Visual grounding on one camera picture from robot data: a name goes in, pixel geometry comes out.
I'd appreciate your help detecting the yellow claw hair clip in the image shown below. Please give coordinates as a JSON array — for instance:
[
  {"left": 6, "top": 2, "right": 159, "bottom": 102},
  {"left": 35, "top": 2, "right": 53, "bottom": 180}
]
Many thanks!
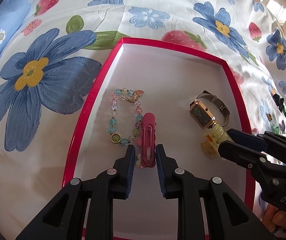
[{"left": 200, "top": 123, "right": 233, "bottom": 157}]

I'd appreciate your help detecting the gold green-faced wristwatch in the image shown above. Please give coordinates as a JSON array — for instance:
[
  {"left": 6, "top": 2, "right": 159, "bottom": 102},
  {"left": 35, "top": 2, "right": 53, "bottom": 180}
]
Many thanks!
[{"left": 189, "top": 90, "right": 230, "bottom": 129}]

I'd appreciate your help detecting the pink snap hair clip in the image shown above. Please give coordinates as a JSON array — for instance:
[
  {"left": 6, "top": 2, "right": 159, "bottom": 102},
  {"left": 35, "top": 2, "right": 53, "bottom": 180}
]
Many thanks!
[{"left": 136, "top": 113, "right": 156, "bottom": 168}]

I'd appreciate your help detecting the pastel glass bead bracelet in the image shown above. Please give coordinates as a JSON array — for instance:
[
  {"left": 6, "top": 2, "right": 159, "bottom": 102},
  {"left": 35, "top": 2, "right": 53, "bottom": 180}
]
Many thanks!
[{"left": 107, "top": 87, "right": 145, "bottom": 146}]

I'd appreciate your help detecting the person's right hand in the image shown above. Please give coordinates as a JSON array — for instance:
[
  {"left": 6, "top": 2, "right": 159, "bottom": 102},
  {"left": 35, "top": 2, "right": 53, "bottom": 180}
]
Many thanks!
[{"left": 262, "top": 204, "right": 286, "bottom": 232}]

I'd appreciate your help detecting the black scrunchie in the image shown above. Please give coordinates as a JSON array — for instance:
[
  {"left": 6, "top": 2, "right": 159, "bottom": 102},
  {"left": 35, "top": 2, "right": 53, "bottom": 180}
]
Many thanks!
[{"left": 272, "top": 93, "right": 284, "bottom": 112}]

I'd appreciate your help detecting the red shallow cardboard box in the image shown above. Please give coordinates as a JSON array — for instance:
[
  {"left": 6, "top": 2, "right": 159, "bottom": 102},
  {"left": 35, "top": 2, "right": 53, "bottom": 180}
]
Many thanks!
[{"left": 62, "top": 38, "right": 255, "bottom": 239}]

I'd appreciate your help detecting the floral white bed sheet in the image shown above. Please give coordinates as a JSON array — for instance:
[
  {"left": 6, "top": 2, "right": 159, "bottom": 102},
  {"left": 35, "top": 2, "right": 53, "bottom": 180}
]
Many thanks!
[{"left": 0, "top": 0, "right": 286, "bottom": 239}]

